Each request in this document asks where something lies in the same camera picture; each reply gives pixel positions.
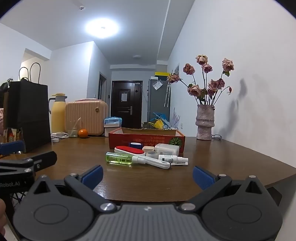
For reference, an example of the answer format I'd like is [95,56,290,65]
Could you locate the yellow thermos jug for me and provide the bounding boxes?
[48,93,68,135]

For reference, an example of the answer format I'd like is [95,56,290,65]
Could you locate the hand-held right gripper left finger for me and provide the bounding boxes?
[27,165,116,212]

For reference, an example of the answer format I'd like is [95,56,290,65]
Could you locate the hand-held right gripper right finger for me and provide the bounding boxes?
[178,166,269,212]

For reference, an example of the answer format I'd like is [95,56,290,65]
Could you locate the red and white lint brush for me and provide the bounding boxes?
[114,146,171,169]

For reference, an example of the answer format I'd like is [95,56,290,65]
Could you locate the blue plastic packet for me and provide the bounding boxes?
[104,116,123,127]

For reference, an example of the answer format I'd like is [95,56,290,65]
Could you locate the bright round ceiling light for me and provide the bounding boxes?
[85,19,120,38]

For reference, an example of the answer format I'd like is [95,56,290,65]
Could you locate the black paper bag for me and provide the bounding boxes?
[3,62,52,153]

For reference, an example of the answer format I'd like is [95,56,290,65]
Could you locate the green spray bottle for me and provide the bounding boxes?
[106,152,147,165]

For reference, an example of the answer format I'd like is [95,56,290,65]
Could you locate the dried pink roses bouquet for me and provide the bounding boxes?
[167,55,235,106]

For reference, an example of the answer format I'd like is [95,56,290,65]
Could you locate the white spray bottle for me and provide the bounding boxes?
[158,154,189,164]

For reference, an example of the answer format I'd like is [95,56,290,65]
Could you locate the pink textured vase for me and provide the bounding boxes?
[196,104,215,141]

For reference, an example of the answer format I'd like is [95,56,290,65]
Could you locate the side room door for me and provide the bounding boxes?
[99,72,108,102]

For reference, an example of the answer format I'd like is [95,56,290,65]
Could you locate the orange snack packet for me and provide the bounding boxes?
[3,127,24,143]

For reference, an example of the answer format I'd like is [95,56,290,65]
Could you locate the dark brown entrance door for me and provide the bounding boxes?
[111,80,143,128]

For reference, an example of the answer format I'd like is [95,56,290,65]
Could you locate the grey cabinet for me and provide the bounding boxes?
[147,77,171,124]

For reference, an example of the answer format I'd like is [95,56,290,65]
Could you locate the blue and yellow bag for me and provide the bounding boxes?
[148,112,171,129]

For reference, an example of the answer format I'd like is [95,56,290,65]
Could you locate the pink ribbed suitcase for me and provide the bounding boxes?
[65,99,109,137]

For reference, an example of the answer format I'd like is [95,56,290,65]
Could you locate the pale purple wrapped bouquet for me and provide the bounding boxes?
[172,109,181,129]

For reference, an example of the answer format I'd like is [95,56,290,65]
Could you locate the white square container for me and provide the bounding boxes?
[104,126,121,137]

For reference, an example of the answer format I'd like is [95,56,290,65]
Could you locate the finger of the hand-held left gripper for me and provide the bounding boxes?
[0,151,57,173]
[0,140,25,155]

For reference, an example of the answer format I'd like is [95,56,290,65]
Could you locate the white plastic box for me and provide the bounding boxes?
[154,143,180,156]

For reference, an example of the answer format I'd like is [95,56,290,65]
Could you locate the red cardboard box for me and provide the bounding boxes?
[108,127,186,153]

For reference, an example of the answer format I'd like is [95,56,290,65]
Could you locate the white charger cable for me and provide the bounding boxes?
[51,131,70,139]

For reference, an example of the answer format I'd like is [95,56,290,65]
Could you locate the clear glass cup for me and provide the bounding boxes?
[68,117,82,138]

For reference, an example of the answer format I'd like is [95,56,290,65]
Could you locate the hanging packets on refrigerator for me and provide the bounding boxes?
[164,82,173,108]

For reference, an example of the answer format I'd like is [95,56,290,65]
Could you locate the person's left hand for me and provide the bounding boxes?
[0,199,6,235]

